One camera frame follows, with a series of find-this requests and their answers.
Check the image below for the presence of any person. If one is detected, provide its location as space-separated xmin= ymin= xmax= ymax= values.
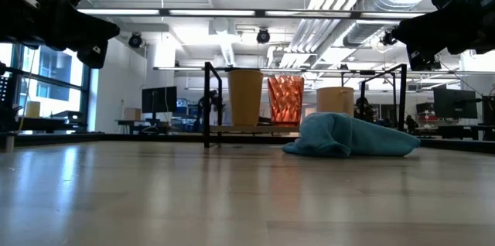
xmin=354 ymin=97 xmax=374 ymax=123

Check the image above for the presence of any teal cloth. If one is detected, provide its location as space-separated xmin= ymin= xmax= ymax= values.
xmin=281 ymin=111 xmax=422 ymax=159

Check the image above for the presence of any yellow plastic cup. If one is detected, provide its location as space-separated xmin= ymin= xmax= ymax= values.
xmin=227 ymin=69 xmax=265 ymax=127

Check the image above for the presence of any black case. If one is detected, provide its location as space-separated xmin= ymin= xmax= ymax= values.
xmin=49 ymin=110 xmax=84 ymax=125

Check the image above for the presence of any long ceiling light strip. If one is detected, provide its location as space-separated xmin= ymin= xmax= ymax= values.
xmin=77 ymin=7 xmax=428 ymax=21

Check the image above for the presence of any wooden shelf with black frame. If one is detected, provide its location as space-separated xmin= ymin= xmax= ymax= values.
xmin=203 ymin=61 xmax=408 ymax=149

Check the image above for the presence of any cardboard box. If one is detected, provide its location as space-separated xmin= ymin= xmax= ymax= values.
xmin=123 ymin=107 xmax=142 ymax=121

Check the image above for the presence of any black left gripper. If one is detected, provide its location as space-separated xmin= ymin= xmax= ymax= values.
xmin=0 ymin=0 xmax=121 ymax=70

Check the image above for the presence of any yellow box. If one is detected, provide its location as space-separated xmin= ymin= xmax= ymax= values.
xmin=26 ymin=101 xmax=42 ymax=118

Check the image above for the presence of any peach mug with handle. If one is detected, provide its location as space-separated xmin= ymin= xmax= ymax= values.
xmin=316 ymin=86 xmax=355 ymax=116

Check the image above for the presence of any black aluminium table frame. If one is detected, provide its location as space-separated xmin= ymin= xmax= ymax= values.
xmin=0 ymin=132 xmax=495 ymax=155

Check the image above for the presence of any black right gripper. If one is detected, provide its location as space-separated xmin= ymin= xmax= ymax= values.
xmin=391 ymin=0 xmax=495 ymax=73

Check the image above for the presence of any red faceted tumbler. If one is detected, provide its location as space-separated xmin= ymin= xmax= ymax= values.
xmin=267 ymin=74 xmax=306 ymax=128

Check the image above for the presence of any black computer monitor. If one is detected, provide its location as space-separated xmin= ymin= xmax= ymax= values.
xmin=141 ymin=86 xmax=179 ymax=114
xmin=432 ymin=87 xmax=479 ymax=120
xmin=481 ymin=94 xmax=495 ymax=125

